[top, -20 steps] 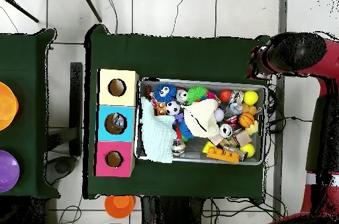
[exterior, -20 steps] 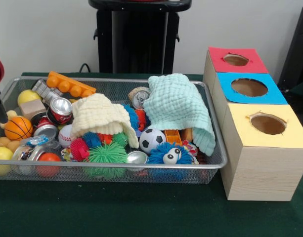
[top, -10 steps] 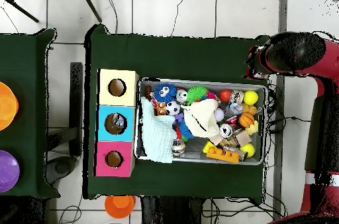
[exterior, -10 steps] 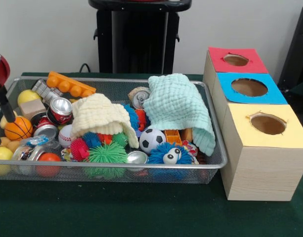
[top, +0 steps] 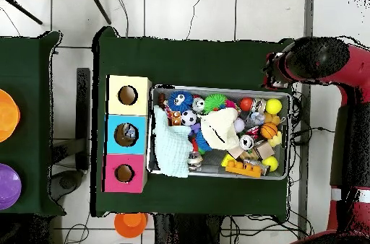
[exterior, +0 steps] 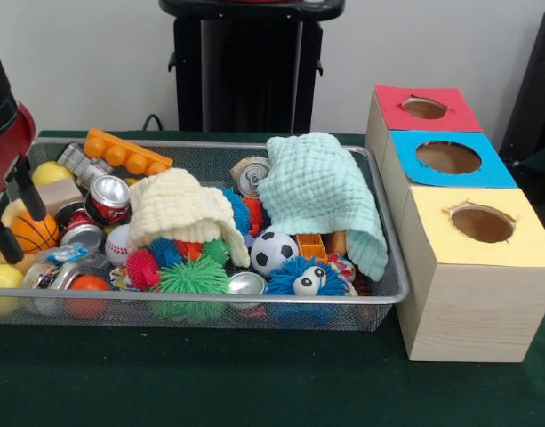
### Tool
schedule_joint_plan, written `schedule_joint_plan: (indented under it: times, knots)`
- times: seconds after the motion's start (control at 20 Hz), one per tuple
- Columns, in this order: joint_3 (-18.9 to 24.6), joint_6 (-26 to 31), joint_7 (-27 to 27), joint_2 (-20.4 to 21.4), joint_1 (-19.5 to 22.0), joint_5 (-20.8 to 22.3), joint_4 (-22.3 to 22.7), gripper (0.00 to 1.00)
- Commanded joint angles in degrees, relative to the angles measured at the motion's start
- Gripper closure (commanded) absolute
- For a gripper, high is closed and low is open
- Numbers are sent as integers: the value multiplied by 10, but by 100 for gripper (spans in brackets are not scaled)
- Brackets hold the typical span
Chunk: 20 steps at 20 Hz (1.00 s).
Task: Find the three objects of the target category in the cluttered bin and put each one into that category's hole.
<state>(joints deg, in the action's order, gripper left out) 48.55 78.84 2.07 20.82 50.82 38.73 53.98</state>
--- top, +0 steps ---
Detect cream muslin cloth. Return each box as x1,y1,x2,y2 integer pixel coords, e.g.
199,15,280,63
199,107,241,151

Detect long orange toy block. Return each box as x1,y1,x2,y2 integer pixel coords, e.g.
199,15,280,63
225,159,262,179

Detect mint muslin cloth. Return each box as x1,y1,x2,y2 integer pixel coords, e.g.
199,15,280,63
152,105,194,178

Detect crushed clear plastic bottle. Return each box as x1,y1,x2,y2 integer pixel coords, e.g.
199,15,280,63
122,123,137,141

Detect wooden box with three holes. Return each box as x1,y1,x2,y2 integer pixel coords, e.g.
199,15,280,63
101,74,152,193

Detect large yellow ball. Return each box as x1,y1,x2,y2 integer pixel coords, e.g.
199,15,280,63
265,98,283,116

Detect red rubber ball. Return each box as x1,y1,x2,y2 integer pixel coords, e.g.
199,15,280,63
238,97,254,113

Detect green spiky rubber ball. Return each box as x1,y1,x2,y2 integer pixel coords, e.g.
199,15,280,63
203,93,228,112

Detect orange mini basketball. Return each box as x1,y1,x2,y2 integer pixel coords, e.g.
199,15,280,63
260,122,278,140

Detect dark green tablecloth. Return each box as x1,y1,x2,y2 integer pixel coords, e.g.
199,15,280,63
0,30,66,217
90,25,297,222

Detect red soda can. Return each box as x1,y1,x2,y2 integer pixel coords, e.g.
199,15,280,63
238,134,255,151

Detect blue spiky ball with eyes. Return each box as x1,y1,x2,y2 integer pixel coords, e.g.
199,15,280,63
168,90,194,113

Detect black and white soccer ball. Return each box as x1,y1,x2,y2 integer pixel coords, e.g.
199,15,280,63
181,110,198,127

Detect black stand legs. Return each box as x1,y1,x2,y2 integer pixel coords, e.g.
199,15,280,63
0,0,112,25

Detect orange plastic cup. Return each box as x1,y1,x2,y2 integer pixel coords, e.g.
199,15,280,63
113,212,149,239

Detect grey round stand base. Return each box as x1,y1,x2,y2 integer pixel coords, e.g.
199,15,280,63
49,169,85,202

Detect orange plastic bowl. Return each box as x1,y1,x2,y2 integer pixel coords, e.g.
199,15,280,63
0,89,21,143

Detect purple plastic bowl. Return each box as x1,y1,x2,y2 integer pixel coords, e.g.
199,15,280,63
0,162,22,211

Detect grey floor cable cover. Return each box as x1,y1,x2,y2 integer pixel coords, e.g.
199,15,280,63
297,0,315,239

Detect thin black floor cable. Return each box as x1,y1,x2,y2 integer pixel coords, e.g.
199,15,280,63
291,126,336,138

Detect silver wire mesh bin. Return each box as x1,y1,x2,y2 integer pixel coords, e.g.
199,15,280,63
146,83,293,180

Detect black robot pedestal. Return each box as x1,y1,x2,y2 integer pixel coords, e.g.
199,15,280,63
152,213,223,244

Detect black floor post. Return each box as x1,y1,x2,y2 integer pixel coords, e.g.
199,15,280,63
75,67,91,171

